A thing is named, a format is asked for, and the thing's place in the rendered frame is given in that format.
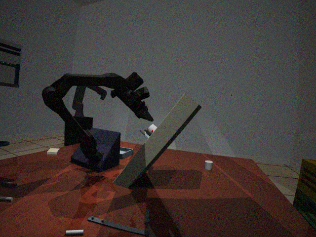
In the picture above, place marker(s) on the beige service panel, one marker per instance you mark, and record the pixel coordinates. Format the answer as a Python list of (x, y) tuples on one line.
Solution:
[(168, 130)]

